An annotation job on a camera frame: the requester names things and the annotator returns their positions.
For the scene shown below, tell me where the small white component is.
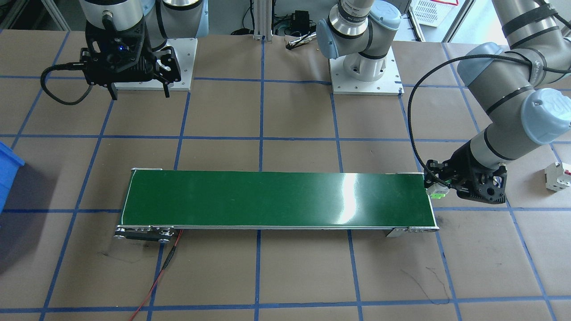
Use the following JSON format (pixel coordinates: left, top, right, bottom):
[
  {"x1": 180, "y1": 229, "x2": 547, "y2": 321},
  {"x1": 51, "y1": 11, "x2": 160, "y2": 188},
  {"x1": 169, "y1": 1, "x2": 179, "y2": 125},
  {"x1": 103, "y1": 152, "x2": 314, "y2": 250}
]
[{"x1": 426, "y1": 181, "x2": 449, "y2": 199}]

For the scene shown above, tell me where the white circuit breaker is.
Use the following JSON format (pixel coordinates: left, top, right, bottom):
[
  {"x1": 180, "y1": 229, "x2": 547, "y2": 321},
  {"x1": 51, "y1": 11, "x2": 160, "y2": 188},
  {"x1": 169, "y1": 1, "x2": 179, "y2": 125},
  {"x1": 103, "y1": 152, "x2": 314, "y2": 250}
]
[{"x1": 544, "y1": 161, "x2": 571, "y2": 193}]

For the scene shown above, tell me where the blue plastic bin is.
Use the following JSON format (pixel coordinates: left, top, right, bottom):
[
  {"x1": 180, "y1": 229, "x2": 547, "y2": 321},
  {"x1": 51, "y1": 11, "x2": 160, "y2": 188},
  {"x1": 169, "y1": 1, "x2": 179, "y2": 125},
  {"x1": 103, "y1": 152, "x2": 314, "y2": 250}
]
[{"x1": 0, "y1": 142, "x2": 25, "y2": 214}]

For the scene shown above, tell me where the silver metal connector plug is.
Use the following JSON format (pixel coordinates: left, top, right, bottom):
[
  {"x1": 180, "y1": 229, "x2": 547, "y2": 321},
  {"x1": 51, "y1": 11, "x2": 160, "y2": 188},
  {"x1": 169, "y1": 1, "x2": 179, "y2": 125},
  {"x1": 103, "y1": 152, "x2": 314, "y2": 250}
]
[{"x1": 287, "y1": 34, "x2": 319, "y2": 50}]

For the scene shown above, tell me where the small black power adapter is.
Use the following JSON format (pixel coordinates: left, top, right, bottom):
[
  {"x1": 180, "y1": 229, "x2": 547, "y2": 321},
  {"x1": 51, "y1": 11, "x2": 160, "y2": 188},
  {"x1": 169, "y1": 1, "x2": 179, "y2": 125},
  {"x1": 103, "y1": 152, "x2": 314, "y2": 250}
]
[{"x1": 290, "y1": 11, "x2": 315, "y2": 33}]

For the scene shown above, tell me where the white plastic basket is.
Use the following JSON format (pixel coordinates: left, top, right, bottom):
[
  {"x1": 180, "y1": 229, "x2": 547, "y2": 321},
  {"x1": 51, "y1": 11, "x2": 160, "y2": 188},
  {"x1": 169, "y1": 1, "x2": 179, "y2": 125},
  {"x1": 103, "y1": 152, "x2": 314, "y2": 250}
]
[{"x1": 409, "y1": 0, "x2": 460, "y2": 28}]

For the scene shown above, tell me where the green conveyor belt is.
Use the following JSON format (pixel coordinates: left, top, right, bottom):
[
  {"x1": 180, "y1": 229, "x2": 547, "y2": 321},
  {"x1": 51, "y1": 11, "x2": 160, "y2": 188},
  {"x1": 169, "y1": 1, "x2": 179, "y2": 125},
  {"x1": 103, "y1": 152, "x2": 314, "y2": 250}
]
[{"x1": 114, "y1": 168, "x2": 440, "y2": 243}]

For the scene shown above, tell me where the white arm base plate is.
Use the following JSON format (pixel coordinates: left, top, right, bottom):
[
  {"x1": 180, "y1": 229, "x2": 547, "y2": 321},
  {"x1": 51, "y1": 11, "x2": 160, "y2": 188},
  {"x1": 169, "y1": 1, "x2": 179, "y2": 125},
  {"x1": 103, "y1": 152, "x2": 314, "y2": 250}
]
[
  {"x1": 329, "y1": 46, "x2": 404, "y2": 96},
  {"x1": 113, "y1": 38, "x2": 199, "y2": 92}
]

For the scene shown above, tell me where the aluminium profile post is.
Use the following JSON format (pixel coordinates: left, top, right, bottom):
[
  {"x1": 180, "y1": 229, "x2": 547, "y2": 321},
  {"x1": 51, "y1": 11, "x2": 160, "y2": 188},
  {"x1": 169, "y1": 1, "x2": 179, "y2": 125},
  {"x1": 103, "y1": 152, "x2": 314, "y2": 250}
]
[{"x1": 252, "y1": 0, "x2": 274, "y2": 42}]

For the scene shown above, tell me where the red and black wire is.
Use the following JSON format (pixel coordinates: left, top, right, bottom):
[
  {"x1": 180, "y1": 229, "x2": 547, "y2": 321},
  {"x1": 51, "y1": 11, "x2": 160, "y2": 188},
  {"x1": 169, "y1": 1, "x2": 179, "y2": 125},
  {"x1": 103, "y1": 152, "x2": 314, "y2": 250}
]
[{"x1": 128, "y1": 229, "x2": 183, "y2": 321}]

